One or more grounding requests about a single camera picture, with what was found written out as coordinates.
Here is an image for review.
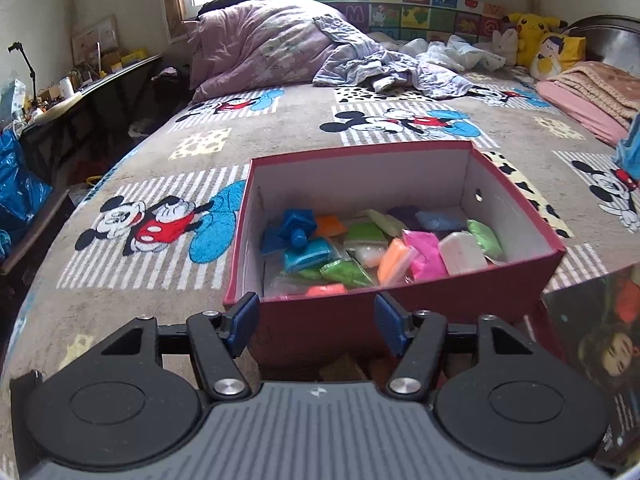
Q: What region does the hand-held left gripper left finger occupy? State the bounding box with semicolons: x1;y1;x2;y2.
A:
93;292;260;401

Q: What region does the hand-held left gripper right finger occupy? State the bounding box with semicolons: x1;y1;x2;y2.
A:
373;292;547;401

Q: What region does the red cardboard box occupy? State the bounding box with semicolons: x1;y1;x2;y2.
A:
222;140;567;369

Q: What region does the pile of colourful clay packets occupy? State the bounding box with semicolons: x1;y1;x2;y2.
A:
263;205;504;297

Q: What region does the brown cardboard piece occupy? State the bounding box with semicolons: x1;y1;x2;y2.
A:
319;354;372;384

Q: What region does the blue plastic toy mould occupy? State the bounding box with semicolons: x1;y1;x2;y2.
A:
261;208;319;256

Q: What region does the cartoon mouse printed blanket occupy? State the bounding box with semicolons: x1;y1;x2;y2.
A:
9;71;640;463

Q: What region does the printed poster box lid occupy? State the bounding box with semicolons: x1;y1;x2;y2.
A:
542;264;640;472

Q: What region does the blue plastic bag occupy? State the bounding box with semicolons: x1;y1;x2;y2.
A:
0;127;54;242

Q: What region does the dark cluttered desk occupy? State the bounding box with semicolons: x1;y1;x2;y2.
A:
19;52;167;187

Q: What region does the grey-blue crumpled clothing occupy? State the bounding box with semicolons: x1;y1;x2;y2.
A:
312;15;474;99

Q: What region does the white crumpled cloth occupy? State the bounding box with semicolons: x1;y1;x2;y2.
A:
399;35;507;74

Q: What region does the purple quilt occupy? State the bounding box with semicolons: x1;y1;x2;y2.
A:
182;0;387;104

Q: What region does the pink folded blanket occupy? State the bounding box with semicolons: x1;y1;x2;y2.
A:
535;80;634;149

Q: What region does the blue fabric item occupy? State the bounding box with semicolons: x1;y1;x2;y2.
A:
613;110;640;182

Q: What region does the white rabbit plush toy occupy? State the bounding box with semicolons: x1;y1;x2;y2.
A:
492;27;519;66

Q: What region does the alphabet foam mat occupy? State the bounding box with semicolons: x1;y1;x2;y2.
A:
294;0;509;44

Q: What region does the beige folded blanket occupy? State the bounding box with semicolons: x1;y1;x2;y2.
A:
549;61;640;122

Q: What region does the yellow printed cushion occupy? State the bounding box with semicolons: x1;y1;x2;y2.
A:
528;32;587;81

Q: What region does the dark cloth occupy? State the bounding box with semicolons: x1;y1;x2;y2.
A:
197;0;274;17

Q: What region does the yellow mouse plush toy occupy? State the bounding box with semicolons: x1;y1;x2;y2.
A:
502;11;569;66

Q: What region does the black clamp stand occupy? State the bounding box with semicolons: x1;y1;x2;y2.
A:
7;41;39;107

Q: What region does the dark wooden headboard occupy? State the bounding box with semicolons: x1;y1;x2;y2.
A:
567;14;640;69

